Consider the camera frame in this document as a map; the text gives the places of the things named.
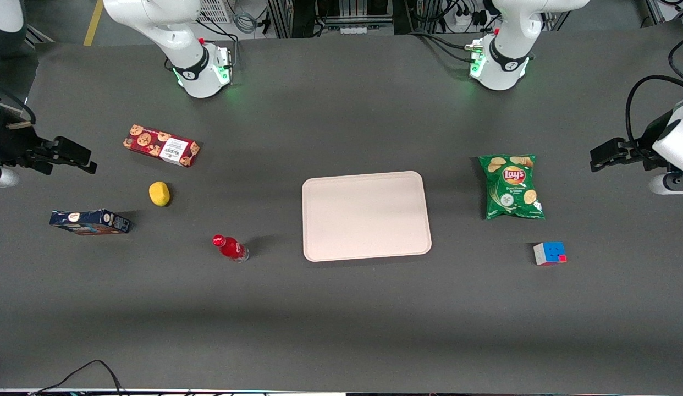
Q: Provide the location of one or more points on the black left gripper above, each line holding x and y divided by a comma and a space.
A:
642, 149

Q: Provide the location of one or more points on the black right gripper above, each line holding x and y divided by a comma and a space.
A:
14, 147

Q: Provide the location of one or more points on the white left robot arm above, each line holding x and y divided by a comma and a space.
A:
506, 60

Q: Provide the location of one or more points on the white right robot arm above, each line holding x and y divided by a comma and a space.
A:
154, 22

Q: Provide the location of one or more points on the red coke bottle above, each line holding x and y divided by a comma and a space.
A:
230, 248

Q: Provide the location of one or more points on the pale pink tray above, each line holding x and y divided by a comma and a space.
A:
366, 216

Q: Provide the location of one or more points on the dark blue snack box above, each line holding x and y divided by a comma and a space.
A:
88, 221

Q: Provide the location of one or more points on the red cookie box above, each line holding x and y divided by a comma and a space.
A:
154, 144

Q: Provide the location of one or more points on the yellow lemon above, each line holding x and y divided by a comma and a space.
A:
159, 194

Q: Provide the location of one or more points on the green Lay's chips bag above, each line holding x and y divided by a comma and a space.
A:
512, 190

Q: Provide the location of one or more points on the blue Rubik's cube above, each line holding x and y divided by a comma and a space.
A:
549, 253

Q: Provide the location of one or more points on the white power strip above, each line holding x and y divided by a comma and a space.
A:
467, 19

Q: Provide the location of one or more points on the white perforated box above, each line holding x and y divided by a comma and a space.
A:
214, 10

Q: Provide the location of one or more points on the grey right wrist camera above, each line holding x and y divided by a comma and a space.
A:
1, 177

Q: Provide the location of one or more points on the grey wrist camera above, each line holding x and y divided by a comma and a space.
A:
1, 177
671, 184

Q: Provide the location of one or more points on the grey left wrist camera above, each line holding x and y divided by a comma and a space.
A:
671, 184

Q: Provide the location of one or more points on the aluminium frame rack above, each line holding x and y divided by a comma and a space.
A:
330, 16

